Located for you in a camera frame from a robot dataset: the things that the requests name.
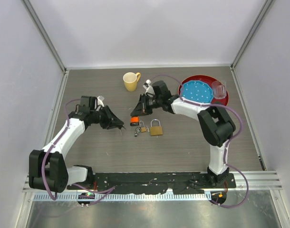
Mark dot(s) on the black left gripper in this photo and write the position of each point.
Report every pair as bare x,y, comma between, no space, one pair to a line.
110,116

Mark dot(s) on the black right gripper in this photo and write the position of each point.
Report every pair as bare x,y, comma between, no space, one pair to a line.
141,109

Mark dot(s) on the orange black padlock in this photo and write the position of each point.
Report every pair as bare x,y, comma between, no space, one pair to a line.
134,121

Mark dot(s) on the small brass padlock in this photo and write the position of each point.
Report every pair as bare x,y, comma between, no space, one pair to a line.
142,127

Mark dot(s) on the large brass padlock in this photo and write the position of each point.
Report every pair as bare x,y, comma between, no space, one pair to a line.
156,128

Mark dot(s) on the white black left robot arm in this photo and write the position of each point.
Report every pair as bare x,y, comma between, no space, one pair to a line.
47,168

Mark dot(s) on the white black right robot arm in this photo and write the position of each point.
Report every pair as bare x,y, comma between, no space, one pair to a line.
216,124

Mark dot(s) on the yellow ceramic mug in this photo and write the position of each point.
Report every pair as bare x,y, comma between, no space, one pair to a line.
130,80

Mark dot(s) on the blue dotted dish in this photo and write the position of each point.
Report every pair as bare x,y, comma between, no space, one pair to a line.
197,91

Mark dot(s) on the dark red round plate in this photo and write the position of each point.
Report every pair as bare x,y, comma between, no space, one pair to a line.
208,80

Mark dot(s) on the clear drinking glass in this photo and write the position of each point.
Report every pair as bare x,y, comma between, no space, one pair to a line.
219,89

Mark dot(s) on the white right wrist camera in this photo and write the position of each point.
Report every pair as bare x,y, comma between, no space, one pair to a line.
148,88

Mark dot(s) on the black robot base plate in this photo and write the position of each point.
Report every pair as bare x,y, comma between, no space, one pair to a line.
153,183

